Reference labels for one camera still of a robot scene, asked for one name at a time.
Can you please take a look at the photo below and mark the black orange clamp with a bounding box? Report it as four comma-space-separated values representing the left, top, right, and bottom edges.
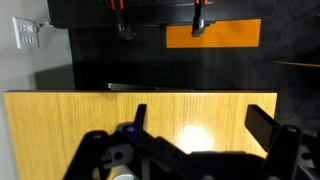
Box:
192, 0, 210, 37
110, 0, 135, 40

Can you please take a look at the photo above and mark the black orange clamp left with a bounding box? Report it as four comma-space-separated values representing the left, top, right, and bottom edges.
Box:
110, 0, 135, 40

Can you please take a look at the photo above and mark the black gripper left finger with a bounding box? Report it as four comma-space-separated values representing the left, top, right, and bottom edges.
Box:
120, 104, 187, 160

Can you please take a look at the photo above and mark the black robot stand cart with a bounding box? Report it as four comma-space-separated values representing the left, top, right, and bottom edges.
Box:
47, 0, 320, 133

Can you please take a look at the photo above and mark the black orange clamp right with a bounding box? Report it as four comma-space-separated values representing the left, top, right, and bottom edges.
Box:
192, 0, 210, 37

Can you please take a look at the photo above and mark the white wall power outlet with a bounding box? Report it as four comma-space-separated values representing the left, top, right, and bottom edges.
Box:
12, 17, 39, 49

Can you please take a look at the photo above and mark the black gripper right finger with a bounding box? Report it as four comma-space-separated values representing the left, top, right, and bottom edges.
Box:
245, 105, 302, 180

